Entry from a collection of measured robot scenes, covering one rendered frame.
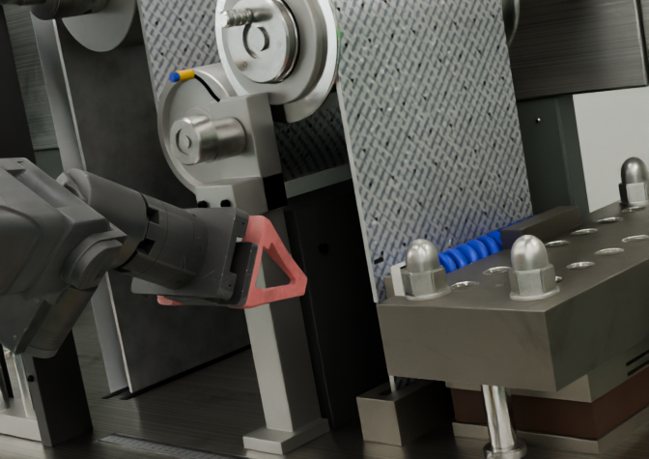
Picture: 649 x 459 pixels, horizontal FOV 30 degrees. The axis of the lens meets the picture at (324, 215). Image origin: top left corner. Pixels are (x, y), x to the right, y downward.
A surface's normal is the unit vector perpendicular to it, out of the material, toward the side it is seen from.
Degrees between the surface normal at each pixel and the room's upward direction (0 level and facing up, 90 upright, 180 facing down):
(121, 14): 90
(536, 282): 90
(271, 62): 90
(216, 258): 60
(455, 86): 90
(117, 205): 73
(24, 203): 43
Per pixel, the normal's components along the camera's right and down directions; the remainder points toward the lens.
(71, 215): 0.54, -0.82
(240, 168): -0.68, 0.23
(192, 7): 0.71, 0.01
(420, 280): -0.24, 0.19
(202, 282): -0.68, -0.29
